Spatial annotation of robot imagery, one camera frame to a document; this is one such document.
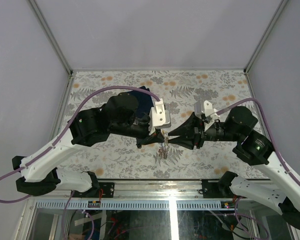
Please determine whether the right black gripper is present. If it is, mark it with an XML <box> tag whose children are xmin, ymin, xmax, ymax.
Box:
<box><xmin>168</xmin><ymin>110</ymin><xmax>242</xmax><ymax>149</ymax></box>

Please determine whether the keyring with tagged keys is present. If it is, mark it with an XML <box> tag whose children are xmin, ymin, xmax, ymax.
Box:
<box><xmin>158</xmin><ymin>132</ymin><xmax>170</xmax><ymax>160</ymax></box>

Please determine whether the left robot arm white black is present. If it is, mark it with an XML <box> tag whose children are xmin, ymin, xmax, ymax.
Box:
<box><xmin>12</xmin><ymin>92</ymin><xmax>171</xmax><ymax>198</ymax></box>

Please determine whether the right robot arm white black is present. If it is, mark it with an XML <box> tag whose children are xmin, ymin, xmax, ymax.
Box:
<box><xmin>168</xmin><ymin>106</ymin><xmax>300</xmax><ymax>230</ymax></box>

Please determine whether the folded navy blue cloth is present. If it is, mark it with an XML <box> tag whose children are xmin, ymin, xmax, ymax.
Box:
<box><xmin>131</xmin><ymin>90</ymin><xmax>154</xmax><ymax>118</ymax></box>

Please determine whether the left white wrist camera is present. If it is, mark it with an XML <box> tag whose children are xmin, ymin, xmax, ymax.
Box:
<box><xmin>149</xmin><ymin>98</ymin><xmax>172</xmax><ymax>135</ymax></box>

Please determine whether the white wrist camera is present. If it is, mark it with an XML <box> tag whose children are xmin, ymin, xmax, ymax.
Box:
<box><xmin>194</xmin><ymin>100</ymin><xmax>220</xmax><ymax>121</ymax></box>
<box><xmin>149</xmin><ymin>98</ymin><xmax>172</xmax><ymax>135</ymax></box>

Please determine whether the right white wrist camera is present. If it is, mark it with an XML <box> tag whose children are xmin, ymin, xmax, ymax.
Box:
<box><xmin>194</xmin><ymin>100</ymin><xmax>220</xmax><ymax>121</ymax></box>

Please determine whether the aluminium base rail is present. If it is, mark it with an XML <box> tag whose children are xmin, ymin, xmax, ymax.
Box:
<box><xmin>39</xmin><ymin>178</ymin><xmax>241</xmax><ymax>200</ymax></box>

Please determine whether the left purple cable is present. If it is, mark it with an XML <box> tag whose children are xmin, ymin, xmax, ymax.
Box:
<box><xmin>0</xmin><ymin>85</ymin><xmax>163</xmax><ymax>204</ymax></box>

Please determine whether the purple cable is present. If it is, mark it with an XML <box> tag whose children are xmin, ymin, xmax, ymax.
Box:
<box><xmin>0</xmin><ymin>85</ymin><xmax>163</xmax><ymax>204</ymax></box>
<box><xmin>216</xmin><ymin>97</ymin><xmax>300</xmax><ymax>240</ymax></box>

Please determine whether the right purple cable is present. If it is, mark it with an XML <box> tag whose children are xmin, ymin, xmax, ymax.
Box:
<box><xmin>216</xmin><ymin>97</ymin><xmax>300</xmax><ymax>240</ymax></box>

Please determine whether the slotted white cable duct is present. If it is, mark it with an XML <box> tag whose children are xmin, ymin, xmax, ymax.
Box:
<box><xmin>36</xmin><ymin>199</ymin><xmax>234</xmax><ymax>211</ymax></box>

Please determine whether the left aluminium frame post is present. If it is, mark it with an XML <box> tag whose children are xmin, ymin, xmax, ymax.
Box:
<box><xmin>26</xmin><ymin>0</ymin><xmax>73</xmax><ymax>76</ymax></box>

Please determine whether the aluminium frame post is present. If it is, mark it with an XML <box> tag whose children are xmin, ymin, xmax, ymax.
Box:
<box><xmin>26</xmin><ymin>0</ymin><xmax>73</xmax><ymax>76</ymax></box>
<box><xmin>243</xmin><ymin>0</ymin><xmax>290</xmax><ymax>74</ymax></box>

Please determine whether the right aluminium frame post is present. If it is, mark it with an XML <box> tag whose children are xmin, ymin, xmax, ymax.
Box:
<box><xmin>243</xmin><ymin>0</ymin><xmax>290</xmax><ymax>74</ymax></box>

